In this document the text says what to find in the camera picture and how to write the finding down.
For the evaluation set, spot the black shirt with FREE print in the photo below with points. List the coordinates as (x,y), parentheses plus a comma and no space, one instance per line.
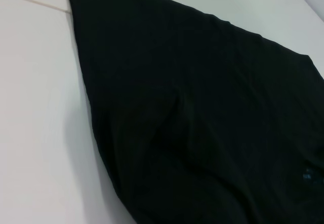
(177,107)

